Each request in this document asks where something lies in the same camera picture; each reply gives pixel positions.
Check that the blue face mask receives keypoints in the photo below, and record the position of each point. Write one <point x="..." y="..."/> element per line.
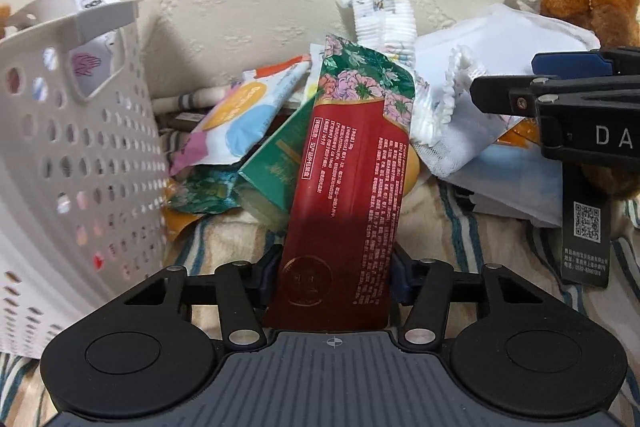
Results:
<point x="515" y="172"/>

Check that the colourful dotted wipes packet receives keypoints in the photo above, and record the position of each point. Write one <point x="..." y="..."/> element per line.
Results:
<point x="240" y="117"/>

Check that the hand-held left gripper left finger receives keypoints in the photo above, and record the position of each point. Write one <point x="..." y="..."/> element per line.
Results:
<point x="269" y="279"/>

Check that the red floral snack packet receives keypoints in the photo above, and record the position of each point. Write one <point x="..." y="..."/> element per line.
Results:
<point x="345" y="187"/>

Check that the yellow orange packet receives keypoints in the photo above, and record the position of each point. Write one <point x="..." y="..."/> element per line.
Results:
<point x="412" y="172"/>

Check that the black hang tag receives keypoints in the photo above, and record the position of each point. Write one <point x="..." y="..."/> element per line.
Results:
<point x="585" y="252"/>

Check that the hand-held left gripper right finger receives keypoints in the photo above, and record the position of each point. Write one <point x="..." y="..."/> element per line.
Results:
<point x="400" y="279"/>

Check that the green foil packet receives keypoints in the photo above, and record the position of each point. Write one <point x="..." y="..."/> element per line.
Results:
<point x="280" y="157"/>

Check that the white plastic packaging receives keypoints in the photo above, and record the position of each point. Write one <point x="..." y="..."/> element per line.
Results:
<point x="525" y="32"/>

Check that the striped fabric roll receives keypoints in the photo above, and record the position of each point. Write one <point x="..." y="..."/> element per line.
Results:
<point x="195" y="99"/>

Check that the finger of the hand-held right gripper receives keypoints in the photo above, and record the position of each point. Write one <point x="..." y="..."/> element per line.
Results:
<point x="570" y="63"/>
<point x="500" y="94"/>

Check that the white packet purple print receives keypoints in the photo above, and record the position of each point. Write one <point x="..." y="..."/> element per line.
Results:
<point x="92" y="67"/>

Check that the white perforated plastic basket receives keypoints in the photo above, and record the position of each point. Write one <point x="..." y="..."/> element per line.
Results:
<point x="100" y="157"/>

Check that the teal floral packet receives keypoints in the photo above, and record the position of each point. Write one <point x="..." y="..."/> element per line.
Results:
<point x="205" y="192"/>

